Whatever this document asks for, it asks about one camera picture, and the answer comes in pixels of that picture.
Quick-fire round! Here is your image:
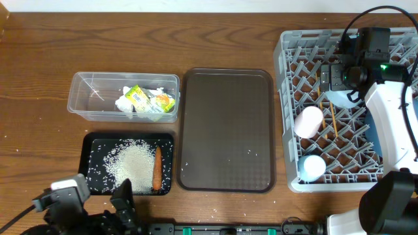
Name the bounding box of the light blue bowl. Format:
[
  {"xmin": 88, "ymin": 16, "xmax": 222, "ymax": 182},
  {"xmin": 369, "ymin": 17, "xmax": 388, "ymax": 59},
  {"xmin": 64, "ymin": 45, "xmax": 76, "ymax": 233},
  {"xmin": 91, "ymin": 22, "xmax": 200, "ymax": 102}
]
[{"xmin": 325, "ymin": 90, "xmax": 362, "ymax": 109}]

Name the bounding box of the wooden chopstick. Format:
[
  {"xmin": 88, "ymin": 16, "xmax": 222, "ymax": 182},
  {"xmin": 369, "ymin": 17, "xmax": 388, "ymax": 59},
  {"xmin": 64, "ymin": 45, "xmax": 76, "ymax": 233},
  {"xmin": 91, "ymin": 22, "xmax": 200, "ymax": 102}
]
[
  {"xmin": 329, "ymin": 101, "xmax": 338, "ymax": 138},
  {"xmin": 314, "ymin": 72, "xmax": 328, "ymax": 140}
]

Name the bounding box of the orange carrot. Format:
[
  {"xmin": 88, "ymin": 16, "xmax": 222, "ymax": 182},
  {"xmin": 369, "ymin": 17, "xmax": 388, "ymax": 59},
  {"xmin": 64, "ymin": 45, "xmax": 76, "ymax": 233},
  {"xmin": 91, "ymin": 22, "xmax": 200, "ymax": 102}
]
[{"xmin": 152, "ymin": 146, "xmax": 163, "ymax": 191}]

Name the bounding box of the pink plastic cup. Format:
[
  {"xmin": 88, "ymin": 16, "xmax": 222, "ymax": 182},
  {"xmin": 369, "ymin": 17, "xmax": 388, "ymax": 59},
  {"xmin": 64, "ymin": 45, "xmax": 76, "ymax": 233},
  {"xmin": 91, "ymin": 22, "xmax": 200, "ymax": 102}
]
[{"xmin": 294, "ymin": 106, "xmax": 324, "ymax": 138}]

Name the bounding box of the dark blue plate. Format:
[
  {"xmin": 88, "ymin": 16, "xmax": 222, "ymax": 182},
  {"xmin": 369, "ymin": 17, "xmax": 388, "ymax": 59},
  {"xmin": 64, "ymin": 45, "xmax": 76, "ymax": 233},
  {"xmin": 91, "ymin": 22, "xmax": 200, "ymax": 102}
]
[{"xmin": 364, "ymin": 111, "xmax": 382, "ymax": 157}]

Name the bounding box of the light blue plastic cup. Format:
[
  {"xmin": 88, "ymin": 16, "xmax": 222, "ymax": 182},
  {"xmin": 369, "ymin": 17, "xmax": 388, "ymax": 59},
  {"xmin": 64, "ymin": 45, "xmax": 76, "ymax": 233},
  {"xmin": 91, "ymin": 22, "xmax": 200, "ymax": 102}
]
[{"xmin": 298, "ymin": 155, "xmax": 327, "ymax": 182}]

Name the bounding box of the green yellow snack wrapper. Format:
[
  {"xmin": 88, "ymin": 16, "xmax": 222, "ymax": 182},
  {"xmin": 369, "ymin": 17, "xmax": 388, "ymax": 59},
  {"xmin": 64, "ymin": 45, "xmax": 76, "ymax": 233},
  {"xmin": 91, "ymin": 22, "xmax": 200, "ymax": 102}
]
[{"xmin": 125, "ymin": 85, "xmax": 176, "ymax": 121}]

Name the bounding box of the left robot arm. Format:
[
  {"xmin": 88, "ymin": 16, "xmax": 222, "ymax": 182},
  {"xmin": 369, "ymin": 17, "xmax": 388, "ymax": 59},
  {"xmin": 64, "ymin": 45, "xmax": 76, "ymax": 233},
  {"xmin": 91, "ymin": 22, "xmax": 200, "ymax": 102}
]
[{"xmin": 22, "ymin": 174, "xmax": 146, "ymax": 235}]

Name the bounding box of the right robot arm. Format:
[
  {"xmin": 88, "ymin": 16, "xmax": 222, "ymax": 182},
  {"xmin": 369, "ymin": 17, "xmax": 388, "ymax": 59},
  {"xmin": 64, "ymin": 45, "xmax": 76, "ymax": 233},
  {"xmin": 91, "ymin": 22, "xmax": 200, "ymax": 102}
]
[{"xmin": 321, "ymin": 63, "xmax": 417, "ymax": 234}]

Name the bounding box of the grey dishwasher rack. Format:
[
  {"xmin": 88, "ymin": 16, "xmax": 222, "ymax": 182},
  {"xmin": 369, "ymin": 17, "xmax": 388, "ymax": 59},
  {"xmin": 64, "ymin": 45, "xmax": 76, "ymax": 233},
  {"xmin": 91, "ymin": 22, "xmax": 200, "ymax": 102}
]
[{"xmin": 274, "ymin": 28, "xmax": 417, "ymax": 193}]

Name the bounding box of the clear plastic waste bin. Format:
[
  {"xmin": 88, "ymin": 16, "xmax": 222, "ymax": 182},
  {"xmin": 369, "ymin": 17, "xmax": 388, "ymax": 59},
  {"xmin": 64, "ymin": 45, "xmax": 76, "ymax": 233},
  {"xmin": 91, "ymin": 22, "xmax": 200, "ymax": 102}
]
[{"xmin": 67, "ymin": 72, "xmax": 180, "ymax": 123}]

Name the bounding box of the black plastic tray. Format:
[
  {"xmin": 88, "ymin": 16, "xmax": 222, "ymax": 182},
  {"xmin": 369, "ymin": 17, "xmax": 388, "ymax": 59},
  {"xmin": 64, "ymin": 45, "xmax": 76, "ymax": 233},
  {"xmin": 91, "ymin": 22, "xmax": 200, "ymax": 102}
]
[{"xmin": 78, "ymin": 132, "xmax": 174, "ymax": 196}]

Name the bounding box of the brown plastic serving tray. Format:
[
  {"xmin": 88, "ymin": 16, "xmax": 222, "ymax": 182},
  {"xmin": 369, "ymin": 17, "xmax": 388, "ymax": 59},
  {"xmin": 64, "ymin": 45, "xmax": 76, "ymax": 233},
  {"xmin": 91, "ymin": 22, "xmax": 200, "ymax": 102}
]
[{"xmin": 176, "ymin": 68, "xmax": 276, "ymax": 193}]

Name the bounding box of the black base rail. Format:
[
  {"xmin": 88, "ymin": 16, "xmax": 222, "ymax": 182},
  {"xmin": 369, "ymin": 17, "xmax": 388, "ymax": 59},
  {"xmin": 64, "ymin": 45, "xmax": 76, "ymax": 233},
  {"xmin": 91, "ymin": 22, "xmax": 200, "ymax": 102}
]
[{"xmin": 145, "ymin": 220, "xmax": 327, "ymax": 235}]

